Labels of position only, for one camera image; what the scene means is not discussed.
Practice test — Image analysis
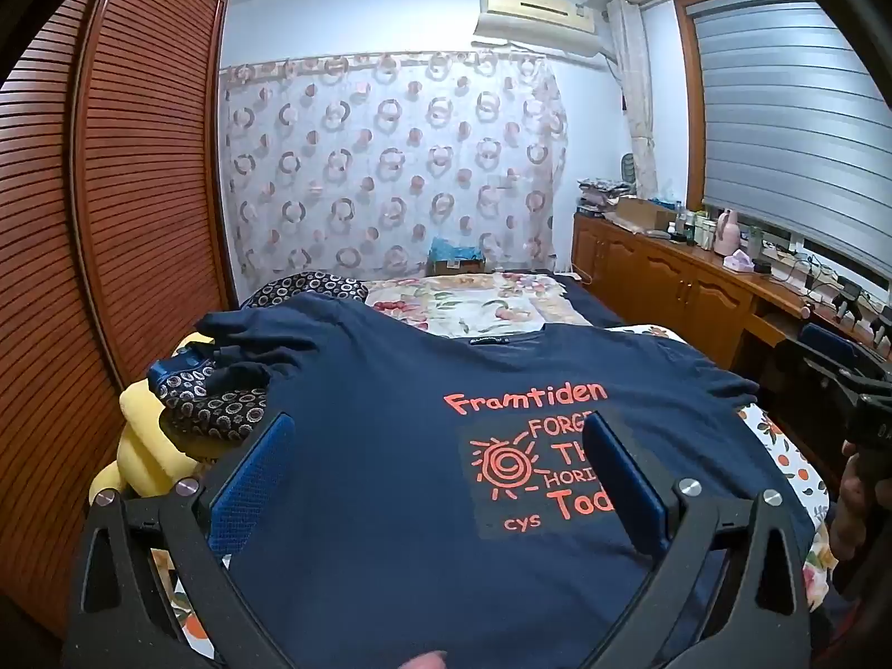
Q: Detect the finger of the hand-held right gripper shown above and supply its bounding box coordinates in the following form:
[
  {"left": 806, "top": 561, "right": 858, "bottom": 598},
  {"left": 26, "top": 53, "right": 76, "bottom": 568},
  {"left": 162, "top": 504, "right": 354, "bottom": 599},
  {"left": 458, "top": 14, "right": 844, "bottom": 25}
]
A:
[{"left": 777, "top": 322, "right": 857, "bottom": 401}]

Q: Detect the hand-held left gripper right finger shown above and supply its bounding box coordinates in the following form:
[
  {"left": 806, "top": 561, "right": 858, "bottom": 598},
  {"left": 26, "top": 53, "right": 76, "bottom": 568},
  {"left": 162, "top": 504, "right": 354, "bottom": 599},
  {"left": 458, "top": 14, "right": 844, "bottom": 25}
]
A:
[{"left": 584, "top": 414, "right": 815, "bottom": 669}]

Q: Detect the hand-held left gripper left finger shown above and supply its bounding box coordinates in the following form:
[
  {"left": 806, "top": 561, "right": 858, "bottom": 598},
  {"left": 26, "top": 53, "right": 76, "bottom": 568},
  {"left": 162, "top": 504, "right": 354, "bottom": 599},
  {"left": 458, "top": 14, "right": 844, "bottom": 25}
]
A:
[{"left": 61, "top": 413, "right": 297, "bottom": 669}]

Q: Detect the navy printed t-shirt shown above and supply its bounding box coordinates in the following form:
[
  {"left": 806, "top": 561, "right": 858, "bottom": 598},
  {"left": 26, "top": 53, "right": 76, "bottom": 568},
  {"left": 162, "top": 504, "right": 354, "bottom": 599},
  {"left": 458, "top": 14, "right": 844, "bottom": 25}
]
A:
[{"left": 195, "top": 290, "right": 816, "bottom": 669}]

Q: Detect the stack of folded clothes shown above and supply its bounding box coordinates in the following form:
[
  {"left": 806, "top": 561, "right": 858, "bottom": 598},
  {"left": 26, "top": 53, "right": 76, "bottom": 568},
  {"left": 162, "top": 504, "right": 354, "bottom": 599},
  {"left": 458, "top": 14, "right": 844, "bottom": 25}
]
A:
[{"left": 577, "top": 177, "right": 637, "bottom": 216}]

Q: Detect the person's right hand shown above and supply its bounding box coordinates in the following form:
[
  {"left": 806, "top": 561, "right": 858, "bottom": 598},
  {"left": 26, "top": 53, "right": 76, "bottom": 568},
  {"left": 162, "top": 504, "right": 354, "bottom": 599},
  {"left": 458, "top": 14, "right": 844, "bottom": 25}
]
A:
[{"left": 832, "top": 439, "right": 883, "bottom": 562}]

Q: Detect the orange-print bed sheet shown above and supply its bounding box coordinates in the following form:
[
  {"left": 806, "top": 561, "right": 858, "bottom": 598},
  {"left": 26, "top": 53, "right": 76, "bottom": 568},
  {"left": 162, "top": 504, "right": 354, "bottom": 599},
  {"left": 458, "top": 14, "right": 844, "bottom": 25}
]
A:
[{"left": 149, "top": 324, "right": 837, "bottom": 666}]

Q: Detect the dark circle-patterned garment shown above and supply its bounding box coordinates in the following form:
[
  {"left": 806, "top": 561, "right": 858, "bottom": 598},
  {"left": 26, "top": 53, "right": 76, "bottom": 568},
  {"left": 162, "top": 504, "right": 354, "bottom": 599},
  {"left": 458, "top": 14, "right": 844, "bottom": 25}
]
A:
[{"left": 149, "top": 354, "right": 270, "bottom": 444}]

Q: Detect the yellow plush toy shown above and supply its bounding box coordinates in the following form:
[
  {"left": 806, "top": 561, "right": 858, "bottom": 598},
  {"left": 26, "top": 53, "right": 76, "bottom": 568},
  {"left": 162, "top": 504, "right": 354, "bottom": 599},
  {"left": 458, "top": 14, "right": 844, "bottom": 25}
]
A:
[{"left": 90, "top": 333, "right": 219, "bottom": 503}]

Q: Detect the pink thermos jug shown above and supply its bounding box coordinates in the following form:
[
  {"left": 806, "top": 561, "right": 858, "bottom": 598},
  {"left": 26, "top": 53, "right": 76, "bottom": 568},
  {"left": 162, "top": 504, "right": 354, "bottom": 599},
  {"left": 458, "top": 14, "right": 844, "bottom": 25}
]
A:
[{"left": 714, "top": 207, "right": 741, "bottom": 256}]

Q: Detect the wooden cabinet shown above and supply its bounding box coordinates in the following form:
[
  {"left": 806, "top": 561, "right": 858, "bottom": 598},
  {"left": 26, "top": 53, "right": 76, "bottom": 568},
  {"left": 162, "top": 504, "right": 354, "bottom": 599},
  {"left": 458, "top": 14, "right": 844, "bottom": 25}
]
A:
[{"left": 571, "top": 212, "right": 892, "bottom": 433}]

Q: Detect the cluster of toiletry bottles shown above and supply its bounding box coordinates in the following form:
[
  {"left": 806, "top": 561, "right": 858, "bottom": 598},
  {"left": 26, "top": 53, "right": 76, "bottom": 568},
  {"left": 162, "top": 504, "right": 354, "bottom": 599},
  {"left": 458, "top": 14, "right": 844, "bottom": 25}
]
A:
[{"left": 667, "top": 209, "right": 719, "bottom": 246}]

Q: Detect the navy blanket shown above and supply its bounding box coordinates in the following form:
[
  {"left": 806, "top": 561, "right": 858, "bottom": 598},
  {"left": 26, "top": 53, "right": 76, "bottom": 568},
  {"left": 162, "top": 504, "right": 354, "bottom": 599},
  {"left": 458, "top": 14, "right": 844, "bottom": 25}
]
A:
[{"left": 556, "top": 272, "right": 615, "bottom": 330}]

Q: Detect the dark circle-patterned pillow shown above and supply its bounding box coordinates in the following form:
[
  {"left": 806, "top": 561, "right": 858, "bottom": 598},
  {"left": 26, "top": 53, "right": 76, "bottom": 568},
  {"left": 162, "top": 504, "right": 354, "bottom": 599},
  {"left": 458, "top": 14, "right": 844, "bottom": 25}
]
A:
[{"left": 240, "top": 270, "right": 368, "bottom": 312}]

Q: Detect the open cardboard box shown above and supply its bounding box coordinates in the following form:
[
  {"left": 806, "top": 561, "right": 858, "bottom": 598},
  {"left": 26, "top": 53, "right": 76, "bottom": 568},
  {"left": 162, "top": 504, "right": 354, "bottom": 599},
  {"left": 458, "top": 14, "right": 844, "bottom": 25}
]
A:
[{"left": 609, "top": 196, "right": 676, "bottom": 235}]

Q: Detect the grey window blind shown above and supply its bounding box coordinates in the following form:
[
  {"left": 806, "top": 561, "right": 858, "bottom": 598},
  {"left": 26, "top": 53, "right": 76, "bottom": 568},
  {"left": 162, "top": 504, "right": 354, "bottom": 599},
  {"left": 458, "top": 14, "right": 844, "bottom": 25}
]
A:
[{"left": 686, "top": 0, "right": 892, "bottom": 280}]

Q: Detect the floral fruit-print blanket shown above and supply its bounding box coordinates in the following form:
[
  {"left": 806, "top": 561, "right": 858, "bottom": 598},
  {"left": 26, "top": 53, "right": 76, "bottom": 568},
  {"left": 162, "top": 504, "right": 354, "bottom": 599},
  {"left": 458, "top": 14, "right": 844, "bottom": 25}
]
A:
[{"left": 366, "top": 272, "right": 581, "bottom": 340}]

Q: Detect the wooden louvred wardrobe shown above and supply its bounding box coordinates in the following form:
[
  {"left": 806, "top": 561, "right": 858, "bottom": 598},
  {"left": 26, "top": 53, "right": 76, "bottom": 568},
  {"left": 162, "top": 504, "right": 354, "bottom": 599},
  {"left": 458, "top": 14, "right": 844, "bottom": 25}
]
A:
[{"left": 0, "top": 0, "right": 238, "bottom": 635}]

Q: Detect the circle-patterned sheer curtain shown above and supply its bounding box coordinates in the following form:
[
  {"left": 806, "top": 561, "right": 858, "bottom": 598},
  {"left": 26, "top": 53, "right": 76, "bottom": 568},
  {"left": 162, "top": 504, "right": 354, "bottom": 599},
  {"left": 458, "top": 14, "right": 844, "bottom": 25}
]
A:
[{"left": 219, "top": 52, "right": 569, "bottom": 294}]

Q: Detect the wall air conditioner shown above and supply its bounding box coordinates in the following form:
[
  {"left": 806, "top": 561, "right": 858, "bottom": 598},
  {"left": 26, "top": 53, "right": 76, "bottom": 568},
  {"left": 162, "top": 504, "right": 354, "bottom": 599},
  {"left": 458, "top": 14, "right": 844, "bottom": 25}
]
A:
[{"left": 477, "top": 0, "right": 604, "bottom": 57}]

